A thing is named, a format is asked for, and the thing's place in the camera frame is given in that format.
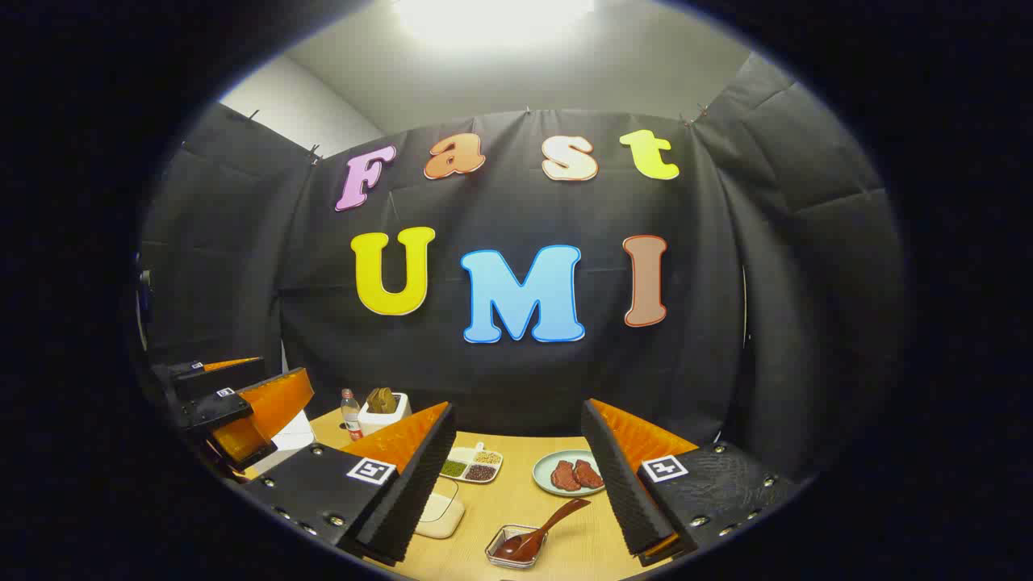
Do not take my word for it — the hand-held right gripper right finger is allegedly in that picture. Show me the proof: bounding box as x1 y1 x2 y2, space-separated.
581 398 800 567

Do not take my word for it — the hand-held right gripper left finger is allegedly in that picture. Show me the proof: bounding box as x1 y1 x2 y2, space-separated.
242 401 458 566

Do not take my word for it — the clear container of rice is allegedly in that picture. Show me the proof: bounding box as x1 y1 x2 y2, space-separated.
416 478 466 540

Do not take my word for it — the white rice cooker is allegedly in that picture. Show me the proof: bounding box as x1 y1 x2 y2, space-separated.
242 410 317 479

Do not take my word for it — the brown wooden spoon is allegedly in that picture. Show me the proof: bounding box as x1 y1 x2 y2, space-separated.
494 498 592 559

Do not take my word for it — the white divided dish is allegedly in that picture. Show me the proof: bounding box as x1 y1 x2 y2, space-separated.
440 442 504 485

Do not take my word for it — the white toaster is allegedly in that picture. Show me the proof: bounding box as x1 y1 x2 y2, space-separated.
358 393 412 437

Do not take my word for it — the pale green plate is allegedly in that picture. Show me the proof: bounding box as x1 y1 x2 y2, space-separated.
533 449 606 497

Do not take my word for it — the black backdrop cloth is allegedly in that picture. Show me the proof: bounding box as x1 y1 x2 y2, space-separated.
137 52 909 485

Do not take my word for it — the ceiling light panel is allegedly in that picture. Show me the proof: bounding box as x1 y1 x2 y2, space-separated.
394 0 596 45

